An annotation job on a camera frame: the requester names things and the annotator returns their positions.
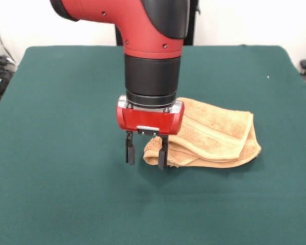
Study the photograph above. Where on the dark green table cloth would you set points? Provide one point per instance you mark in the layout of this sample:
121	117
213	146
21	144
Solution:
66	178

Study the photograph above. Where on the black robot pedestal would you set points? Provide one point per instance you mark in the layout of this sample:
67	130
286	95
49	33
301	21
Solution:
192	25

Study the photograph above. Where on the black equipment pile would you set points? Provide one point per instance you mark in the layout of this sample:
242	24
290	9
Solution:
3	76

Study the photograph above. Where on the tan terry towel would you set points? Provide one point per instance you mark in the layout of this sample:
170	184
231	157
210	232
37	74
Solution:
214	143

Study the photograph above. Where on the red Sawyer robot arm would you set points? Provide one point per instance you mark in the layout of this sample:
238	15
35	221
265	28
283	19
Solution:
153	76

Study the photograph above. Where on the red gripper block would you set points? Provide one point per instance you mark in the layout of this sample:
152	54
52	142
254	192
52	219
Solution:
148	118

